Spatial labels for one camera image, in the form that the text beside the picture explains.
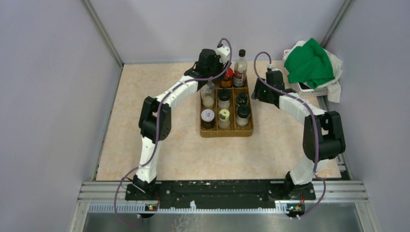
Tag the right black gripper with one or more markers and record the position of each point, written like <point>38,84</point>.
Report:
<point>257,93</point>

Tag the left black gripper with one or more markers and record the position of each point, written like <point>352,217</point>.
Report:
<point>216,59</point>

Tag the small black cap bottle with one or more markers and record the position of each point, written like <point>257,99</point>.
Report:
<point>241,99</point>

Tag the red lid sauce jar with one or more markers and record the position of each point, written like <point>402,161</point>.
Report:
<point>227,79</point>

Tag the clear jar silver lid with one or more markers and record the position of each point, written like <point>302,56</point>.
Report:
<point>207,95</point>

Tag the black cap shaker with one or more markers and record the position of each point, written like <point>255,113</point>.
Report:
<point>224,98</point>
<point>242,115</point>

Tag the tall glass sauce bottle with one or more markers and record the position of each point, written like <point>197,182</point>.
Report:
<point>240,69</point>

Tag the black cap shaker front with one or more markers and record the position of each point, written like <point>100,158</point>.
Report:
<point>224,98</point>

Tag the white plastic basket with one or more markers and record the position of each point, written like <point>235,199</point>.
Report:
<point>306,91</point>

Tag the woven bamboo divided tray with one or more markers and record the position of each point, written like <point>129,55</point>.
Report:
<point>230,128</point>

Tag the yellow lid small bottle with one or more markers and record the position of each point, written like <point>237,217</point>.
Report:
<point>224,119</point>

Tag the white lid dark jar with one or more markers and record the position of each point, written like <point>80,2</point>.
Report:
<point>208,119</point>

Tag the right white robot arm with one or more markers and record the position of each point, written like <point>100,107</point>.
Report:
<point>323,135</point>

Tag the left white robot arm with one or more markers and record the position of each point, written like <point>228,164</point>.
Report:
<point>155,120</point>

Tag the green cloth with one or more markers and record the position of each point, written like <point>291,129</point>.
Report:
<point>309,64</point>

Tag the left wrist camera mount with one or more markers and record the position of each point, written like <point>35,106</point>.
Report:
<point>224,53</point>

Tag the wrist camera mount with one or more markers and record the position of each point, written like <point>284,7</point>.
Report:
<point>224,53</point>
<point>272,68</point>

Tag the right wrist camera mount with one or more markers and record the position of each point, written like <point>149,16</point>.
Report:
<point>272,68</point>

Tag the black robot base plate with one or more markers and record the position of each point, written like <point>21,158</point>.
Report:
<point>218,194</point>

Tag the aluminium frame rail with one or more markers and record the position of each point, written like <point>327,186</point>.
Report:
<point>109,197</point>

